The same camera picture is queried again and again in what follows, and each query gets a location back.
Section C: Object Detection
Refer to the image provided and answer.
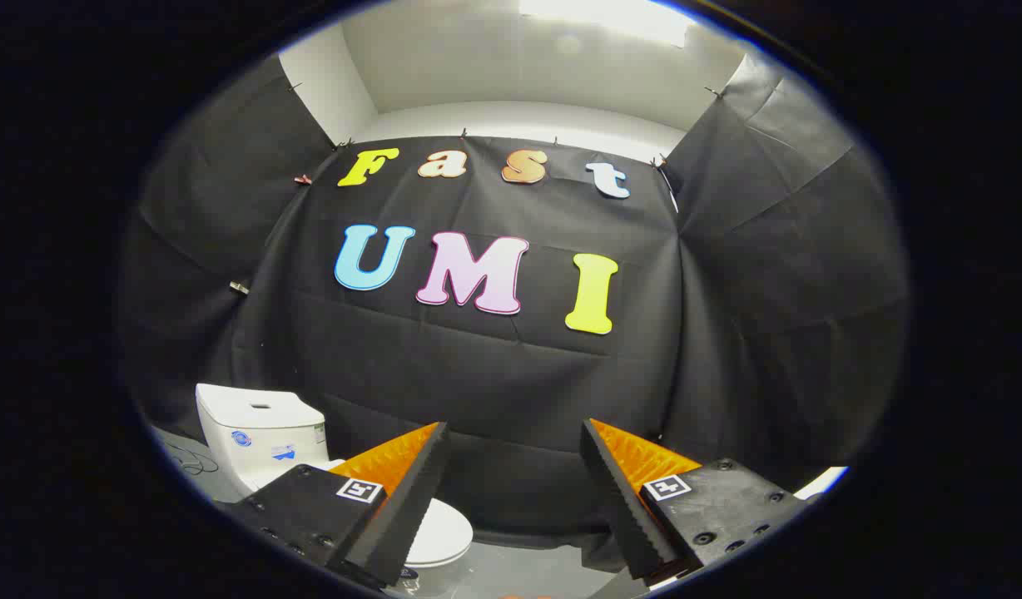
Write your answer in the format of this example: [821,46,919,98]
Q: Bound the ceiling light panel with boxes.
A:
[518,0,697,48]

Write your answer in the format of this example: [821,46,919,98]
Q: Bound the black backdrop cloth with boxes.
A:
[118,54,910,537]

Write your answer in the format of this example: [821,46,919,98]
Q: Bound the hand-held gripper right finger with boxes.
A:
[579,418,813,582]

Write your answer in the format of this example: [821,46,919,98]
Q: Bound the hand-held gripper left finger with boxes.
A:
[226,422,452,588]

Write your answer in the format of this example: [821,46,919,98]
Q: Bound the black floor cables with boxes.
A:
[163,439,222,478]

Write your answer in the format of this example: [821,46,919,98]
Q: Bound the white toilet lid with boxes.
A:
[324,459,474,568]

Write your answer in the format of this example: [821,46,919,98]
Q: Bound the white toilet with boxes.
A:
[196,384,474,596]

